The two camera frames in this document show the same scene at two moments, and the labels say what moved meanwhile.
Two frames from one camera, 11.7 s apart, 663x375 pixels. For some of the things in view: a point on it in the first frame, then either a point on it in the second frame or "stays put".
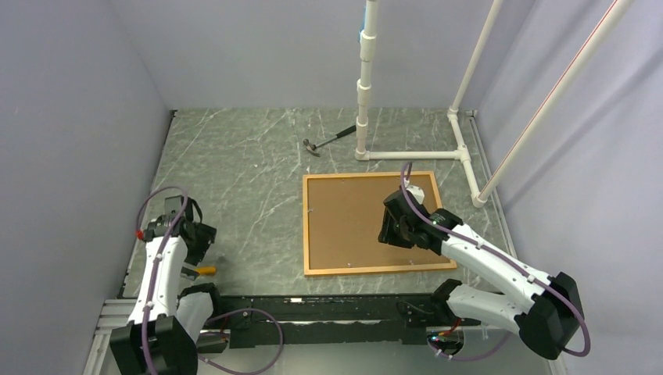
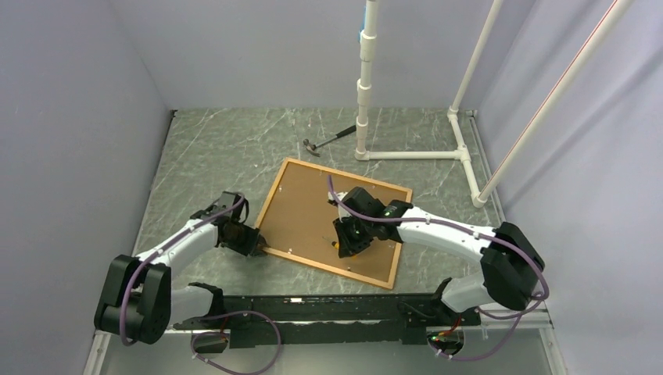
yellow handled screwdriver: x=206 y=271 -> x=337 y=247
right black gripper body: x=396 y=233 -> x=355 y=233
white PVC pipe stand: x=367 y=46 stays put
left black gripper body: x=197 y=248 -> x=244 y=239
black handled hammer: x=311 y=146 stays put
